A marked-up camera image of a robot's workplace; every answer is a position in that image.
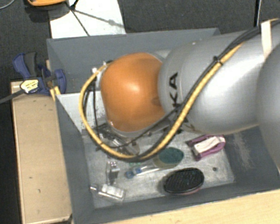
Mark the dark green oval sponge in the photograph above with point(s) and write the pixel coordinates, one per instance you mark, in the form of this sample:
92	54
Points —
170	156

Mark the pale wood flat board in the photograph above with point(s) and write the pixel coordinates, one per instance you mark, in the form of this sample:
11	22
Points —
40	156

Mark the black oval brush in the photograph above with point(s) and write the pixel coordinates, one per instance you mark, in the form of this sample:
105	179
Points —
184	181

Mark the blue and clear plastic stick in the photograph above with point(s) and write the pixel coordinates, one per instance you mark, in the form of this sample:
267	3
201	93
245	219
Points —
137	172

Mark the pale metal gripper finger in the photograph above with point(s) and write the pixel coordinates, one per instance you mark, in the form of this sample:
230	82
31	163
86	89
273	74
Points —
112	169

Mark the grey metal bin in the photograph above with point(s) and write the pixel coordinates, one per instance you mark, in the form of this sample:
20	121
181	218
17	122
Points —
148	184

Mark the shiny silver block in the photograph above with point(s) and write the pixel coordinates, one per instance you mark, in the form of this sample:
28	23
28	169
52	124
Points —
109	192

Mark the purple and white clip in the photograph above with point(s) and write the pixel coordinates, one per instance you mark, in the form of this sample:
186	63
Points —
207	146

